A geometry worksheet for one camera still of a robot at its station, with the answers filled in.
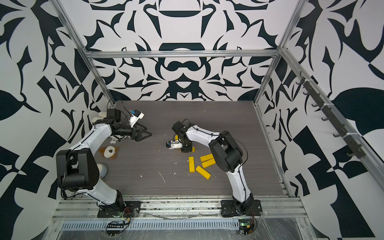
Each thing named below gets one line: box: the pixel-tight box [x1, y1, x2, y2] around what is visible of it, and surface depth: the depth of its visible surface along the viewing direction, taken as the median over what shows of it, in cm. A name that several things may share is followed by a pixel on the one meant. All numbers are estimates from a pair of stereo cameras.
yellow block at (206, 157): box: [200, 153, 214, 162], surface depth 93 cm
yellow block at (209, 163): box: [201, 158, 216, 169], surface depth 90 cm
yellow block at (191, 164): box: [188, 156, 195, 173], surface depth 91 cm
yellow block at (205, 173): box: [195, 165, 212, 180], surface depth 87 cm
